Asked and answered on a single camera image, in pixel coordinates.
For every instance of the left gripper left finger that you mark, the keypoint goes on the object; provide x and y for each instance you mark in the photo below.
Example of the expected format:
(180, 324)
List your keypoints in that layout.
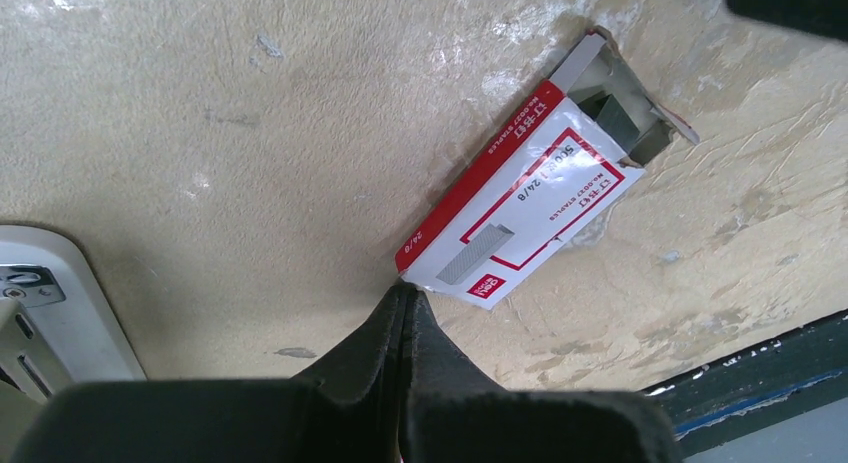
(342, 408)

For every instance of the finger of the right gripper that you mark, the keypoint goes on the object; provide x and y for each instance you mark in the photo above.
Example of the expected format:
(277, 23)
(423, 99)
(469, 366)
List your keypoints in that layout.
(822, 18)

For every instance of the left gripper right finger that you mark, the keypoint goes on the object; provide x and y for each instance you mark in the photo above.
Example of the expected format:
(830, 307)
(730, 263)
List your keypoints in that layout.
(454, 412)

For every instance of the red staple box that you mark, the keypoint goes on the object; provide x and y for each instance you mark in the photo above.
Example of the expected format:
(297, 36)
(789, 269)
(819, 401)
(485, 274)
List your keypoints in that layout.
(545, 174)

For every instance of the grey staple strip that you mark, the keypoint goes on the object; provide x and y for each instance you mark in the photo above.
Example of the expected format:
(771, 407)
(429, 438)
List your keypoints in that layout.
(614, 121)

